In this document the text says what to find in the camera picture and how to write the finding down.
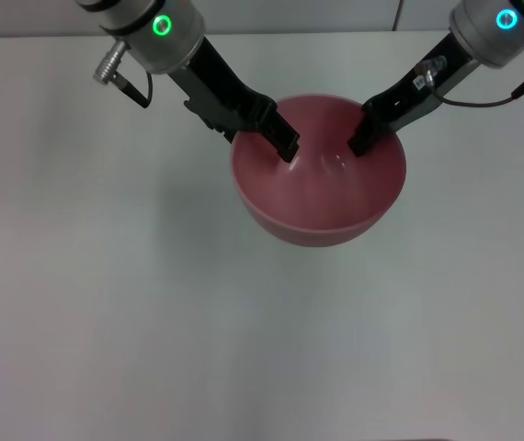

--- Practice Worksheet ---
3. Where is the black cable with metal plug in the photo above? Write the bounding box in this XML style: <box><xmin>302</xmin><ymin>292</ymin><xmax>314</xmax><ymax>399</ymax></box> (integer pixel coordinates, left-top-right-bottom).
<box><xmin>91</xmin><ymin>40</ymin><xmax>154</xmax><ymax>109</ymax></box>

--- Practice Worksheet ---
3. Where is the pink plastic bowl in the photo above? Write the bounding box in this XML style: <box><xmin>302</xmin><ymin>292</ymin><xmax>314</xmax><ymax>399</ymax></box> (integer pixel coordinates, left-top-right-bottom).
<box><xmin>229</xmin><ymin>94</ymin><xmax>408</xmax><ymax>248</ymax></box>

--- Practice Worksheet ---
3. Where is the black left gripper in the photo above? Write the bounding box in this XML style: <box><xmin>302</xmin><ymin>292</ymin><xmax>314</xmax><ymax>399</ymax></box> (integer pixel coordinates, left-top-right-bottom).
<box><xmin>166</xmin><ymin>36</ymin><xmax>302</xmax><ymax>164</ymax></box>

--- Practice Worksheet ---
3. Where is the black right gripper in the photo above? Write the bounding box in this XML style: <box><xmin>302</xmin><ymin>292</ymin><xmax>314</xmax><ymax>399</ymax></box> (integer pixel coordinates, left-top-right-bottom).
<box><xmin>346</xmin><ymin>33</ymin><xmax>479</xmax><ymax>159</ymax></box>

